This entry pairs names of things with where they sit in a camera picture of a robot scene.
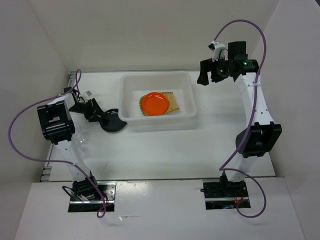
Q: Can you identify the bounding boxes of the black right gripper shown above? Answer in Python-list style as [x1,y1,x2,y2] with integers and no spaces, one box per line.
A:
[197,54,233,86]

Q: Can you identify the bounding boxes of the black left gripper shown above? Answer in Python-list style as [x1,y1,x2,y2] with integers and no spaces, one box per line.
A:
[69,98,108,123]

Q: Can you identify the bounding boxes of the black round plate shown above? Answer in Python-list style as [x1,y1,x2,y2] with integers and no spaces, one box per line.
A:
[99,108,127,133]

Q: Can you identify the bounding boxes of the woven bamboo tray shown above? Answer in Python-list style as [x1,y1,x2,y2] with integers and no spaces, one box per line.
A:
[139,91,180,117]

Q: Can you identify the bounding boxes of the orange plastic plate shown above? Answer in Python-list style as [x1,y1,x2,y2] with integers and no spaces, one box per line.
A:
[140,92,169,116]

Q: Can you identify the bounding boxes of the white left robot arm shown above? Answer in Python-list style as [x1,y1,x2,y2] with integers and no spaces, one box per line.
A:
[37,87,104,201]

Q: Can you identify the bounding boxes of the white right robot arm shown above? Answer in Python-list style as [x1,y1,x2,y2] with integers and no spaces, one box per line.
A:
[197,40,282,197]

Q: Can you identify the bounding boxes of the translucent white plastic bin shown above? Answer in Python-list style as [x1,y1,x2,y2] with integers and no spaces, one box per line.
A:
[118,71,197,132]

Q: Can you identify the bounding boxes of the clear plastic cup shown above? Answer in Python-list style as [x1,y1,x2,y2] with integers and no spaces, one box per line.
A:
[75,142,85,158]
[73,122,87,144]

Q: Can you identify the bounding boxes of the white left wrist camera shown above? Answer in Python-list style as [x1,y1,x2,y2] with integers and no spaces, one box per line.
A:
[85,90,92,97]

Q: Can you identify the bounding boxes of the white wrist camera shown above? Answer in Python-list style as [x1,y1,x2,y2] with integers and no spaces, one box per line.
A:
[85,90,92,97]
[208,40,226,62]

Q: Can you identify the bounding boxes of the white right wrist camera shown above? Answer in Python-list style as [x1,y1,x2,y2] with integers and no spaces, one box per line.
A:
[208,40,226,62]

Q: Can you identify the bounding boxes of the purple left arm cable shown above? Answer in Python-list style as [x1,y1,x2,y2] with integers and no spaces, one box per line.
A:
[7,69,115,219]

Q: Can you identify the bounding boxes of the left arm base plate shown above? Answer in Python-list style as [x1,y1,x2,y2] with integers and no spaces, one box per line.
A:
[63,181,117,213]

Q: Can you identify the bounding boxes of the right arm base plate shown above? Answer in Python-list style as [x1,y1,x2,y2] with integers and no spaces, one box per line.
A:
[200,179,251,210]

